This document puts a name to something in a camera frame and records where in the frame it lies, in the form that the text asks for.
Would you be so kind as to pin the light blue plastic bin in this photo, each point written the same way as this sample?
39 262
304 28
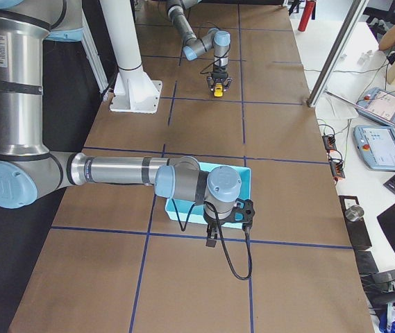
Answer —
203 194

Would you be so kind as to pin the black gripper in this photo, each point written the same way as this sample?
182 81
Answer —
212 222
219 73

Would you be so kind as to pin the near teach pendant tablet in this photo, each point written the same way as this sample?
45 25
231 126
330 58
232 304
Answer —
376 145

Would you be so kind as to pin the black power strip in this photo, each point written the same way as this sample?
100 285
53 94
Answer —
335 158

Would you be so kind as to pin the yellow beetle toy car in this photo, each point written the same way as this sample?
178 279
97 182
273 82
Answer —
218 90

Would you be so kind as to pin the red fire extinguisher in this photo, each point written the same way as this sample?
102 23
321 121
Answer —
307 14

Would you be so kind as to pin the far teach pendant tablet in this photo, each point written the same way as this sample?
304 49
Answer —
380 103

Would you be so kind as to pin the aluminium frame post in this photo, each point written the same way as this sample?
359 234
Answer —
344 34

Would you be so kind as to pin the small metal cup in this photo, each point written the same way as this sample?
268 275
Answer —
354 213

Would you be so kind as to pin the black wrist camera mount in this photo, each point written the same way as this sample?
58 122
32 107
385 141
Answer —
243 212

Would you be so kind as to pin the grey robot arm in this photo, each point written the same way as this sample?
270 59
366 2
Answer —
200 38
29 170

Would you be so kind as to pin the teach pendant tablet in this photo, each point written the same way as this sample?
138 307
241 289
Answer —
376 145
380 103

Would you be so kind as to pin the white camera mast with base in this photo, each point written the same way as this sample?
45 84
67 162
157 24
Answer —
134 91

